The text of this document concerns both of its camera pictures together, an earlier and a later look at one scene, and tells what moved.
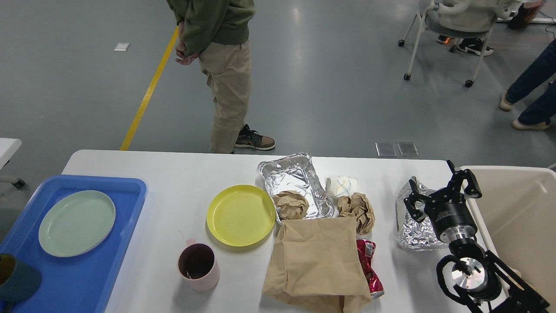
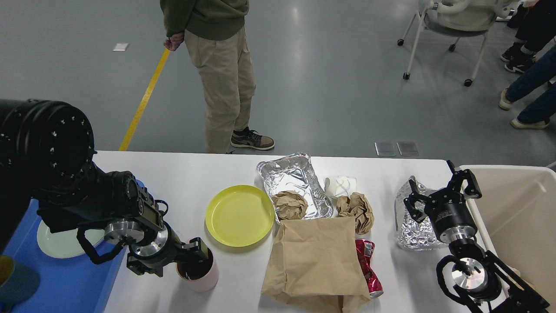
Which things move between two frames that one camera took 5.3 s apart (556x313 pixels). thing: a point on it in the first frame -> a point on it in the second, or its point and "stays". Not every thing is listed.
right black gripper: (448, 208) stays
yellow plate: (240, 215) stays
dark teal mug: (18, 281) stays
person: (473, 45) -> (534, 22)
